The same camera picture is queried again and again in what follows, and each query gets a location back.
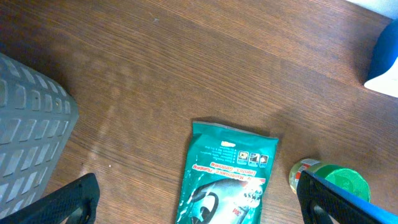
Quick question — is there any white barcode scanner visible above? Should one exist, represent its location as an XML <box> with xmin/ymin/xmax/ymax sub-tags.
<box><xmin>364</xmin><ymin>19</ymin><xmax>397</xmax><ymax>98</ymax></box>

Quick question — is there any grey plastic mesh basket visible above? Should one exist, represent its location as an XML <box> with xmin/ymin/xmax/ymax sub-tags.
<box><xmin>1</xmin><ymin>54</ymin><xmax>79</xmax><ymax>218</ymax></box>

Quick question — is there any green lid jar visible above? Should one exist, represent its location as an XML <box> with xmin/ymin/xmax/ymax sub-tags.
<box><xmin>289</xmin><ymin>158</ymin><xmax>371</xmax><ymax>202</ymax></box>

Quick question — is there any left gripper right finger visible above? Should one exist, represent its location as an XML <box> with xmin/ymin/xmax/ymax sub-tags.
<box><xmin>297</xmin><ymin>170</ymin><xmax>397</xmax><ymax>224</ymax></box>

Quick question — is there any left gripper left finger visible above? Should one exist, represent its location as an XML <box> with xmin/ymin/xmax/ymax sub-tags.
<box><xmin>1</xmin><ymin>173</ymin><xmax>100</xmax><ymax>224</ymax></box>

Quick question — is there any green 3M gloves packet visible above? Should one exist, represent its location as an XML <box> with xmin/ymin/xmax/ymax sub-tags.
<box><xmin>175</xmin><ymin>121</ymin><xmax>279</xmax><ymax>223</ymax></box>

